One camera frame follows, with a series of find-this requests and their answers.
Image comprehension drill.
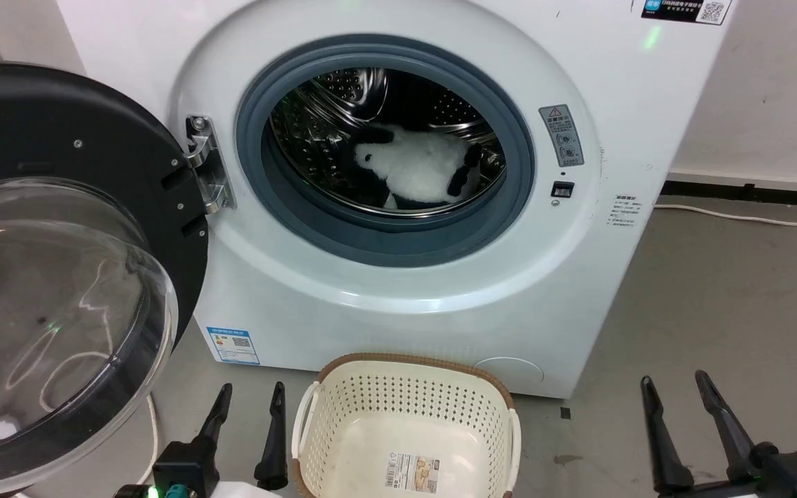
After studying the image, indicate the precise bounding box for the grey rubber door gasket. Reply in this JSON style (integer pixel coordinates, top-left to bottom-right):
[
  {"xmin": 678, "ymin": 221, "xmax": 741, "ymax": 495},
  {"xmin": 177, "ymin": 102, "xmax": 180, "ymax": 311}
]
[{"xmin": 235, "ymin": 33, "xmax": 536, "ymax": 268}]

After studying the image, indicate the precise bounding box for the white front-load washing machine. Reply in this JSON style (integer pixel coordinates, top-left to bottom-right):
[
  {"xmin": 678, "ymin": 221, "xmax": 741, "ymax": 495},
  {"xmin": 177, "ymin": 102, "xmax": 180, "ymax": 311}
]
[{"xmin": 57, "ymin": 0, "xmax": 734, "ymax": 400}]

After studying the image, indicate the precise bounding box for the grey warning sticker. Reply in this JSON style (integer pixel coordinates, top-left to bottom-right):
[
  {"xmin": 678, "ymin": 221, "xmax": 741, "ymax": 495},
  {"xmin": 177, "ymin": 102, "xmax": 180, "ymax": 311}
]
[{"xmin": 538, "ymin": 104, "xmax": 585, "ymax": 168}]

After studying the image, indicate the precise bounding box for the black baseboard strip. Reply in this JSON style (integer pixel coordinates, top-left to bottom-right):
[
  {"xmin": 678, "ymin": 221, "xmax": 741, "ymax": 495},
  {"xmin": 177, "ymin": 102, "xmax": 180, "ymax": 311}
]
[{"xmin": 660, "ymin": 180, "xmax": 797, "ymax": 210}]

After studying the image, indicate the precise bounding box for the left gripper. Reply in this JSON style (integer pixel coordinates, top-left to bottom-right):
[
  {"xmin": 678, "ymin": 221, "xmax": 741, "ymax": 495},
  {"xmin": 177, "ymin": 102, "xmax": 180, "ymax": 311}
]
[{"xmin": 152, "ymin": 381, "xmax": 290, "ymax": 498}]

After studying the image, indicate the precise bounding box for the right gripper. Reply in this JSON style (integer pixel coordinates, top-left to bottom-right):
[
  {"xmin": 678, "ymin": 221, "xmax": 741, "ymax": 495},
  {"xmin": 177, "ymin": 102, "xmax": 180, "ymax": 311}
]
[{"xmin": 641, "ymin": 369, "xmax": 797, "ymax": 498}]

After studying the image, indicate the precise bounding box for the small printed text sticker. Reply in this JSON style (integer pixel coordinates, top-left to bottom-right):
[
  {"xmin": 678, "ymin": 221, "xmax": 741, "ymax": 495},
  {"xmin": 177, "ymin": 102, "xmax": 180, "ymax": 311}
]
[{"xmin": 610, "ymin": 194, "xmax": 643, "ymax": 230}]

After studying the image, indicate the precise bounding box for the stainless steel washer drum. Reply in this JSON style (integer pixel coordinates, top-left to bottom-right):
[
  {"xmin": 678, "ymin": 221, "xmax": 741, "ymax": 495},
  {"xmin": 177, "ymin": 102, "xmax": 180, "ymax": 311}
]
[{"xmin": 269, "ymin": 66, "xmax": 508, "ymax": 212}]

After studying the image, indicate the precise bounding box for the cream perforated laundry basket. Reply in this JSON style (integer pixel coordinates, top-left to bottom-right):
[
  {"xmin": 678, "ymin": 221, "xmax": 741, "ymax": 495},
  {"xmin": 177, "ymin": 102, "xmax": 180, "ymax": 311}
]
[{"xmin": 291, "ymin": 352, "xmax": 522, "ymax": 498}]

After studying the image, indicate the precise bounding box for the paper label with barcode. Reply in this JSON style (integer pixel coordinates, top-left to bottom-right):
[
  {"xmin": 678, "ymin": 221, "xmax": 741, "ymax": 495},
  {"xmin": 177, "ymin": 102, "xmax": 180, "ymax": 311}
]
[{"xmin": 383, "ymin": 450, "xmax": 441, "ymax": 495}]

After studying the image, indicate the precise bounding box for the white floor cable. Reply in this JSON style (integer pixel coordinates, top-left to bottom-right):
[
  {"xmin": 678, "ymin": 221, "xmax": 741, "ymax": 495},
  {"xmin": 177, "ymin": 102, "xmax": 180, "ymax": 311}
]
[
  {"xmin": 653, "ymin": 203, "xmax": 797, "ymax": 228},
  {"xmin": 137, "ymin": 393, "xmax": 159, "ymax": 486}
]

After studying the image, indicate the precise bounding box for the black white panda plush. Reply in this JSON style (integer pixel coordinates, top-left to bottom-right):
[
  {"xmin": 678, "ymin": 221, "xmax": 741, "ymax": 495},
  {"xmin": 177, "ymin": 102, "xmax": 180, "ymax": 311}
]
[{"xmin": 353, "ymin": 124, "xmax": 483, "ymax": 210}]

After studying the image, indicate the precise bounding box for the chrome door hinge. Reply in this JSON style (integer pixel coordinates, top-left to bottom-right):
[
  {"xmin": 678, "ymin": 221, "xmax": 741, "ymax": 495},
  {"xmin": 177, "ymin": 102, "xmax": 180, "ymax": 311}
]
[{"xmin": 185, "ymin": 115, "xmax": 237, "ymax": 215}]

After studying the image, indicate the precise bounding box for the black QR code sticker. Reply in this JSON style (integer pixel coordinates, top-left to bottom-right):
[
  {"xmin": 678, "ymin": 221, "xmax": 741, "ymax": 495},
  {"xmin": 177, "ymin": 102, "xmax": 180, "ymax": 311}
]
[{"xmin": 641, "ymin": 0, "xmax": 733, "ymax": 27}]

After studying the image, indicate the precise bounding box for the black glass washer door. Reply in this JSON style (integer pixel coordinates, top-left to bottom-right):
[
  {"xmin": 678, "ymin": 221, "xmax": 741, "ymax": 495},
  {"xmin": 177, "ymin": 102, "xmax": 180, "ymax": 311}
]
[{"xmin": 0, "ymin": 61, "xmax": 210, "ymax": 490}]

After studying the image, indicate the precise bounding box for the blue energy label sticker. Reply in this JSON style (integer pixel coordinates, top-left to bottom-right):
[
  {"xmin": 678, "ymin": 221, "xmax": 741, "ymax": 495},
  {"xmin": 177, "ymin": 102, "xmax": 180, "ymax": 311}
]
[{"xmin": 205, "ymin": 326, "xmax": 261, "ymax": 366}]

